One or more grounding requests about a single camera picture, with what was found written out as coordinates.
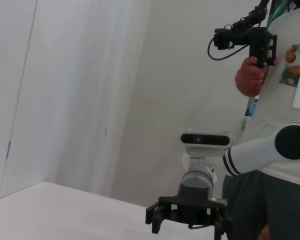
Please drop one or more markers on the person bare hand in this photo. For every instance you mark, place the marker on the person bare hand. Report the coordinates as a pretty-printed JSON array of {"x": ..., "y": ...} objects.
[{"x": 248, "y": 80}]

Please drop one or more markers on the white label tag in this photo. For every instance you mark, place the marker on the white label tag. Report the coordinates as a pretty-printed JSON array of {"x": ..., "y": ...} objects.
[{"x": 212, "y": 175}]

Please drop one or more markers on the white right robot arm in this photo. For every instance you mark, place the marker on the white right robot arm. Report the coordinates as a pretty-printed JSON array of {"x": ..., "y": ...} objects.
[{"x": 250, "y": 152}]

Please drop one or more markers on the black handheld camera rig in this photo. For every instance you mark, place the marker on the black handheld camera rig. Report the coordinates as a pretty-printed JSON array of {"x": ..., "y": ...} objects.
[{"x": 258, "y": 40}]

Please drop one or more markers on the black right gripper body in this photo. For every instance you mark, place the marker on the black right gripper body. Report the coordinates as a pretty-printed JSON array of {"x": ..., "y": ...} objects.
[{"x": 192, "y": 207}]

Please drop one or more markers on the person in white t-shirt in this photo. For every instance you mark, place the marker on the person in white t-shirt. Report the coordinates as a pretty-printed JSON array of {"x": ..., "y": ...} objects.
[{"x": 277, "y": 110}]

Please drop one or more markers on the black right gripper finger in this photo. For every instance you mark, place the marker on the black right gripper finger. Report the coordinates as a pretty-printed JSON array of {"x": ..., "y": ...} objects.
[
  {"x": 222, "y": 225},
  {"x": 157, "y": 215}
]

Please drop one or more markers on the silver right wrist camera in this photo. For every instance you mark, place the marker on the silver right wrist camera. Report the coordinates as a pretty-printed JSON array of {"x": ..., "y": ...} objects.
[{"x": 202, "y": 139}]

